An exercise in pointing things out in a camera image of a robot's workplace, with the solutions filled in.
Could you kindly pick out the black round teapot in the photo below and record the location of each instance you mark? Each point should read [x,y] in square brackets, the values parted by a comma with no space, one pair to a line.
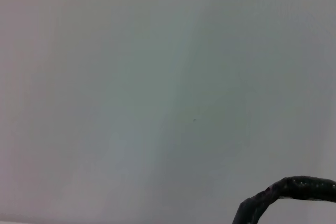
[288,186]

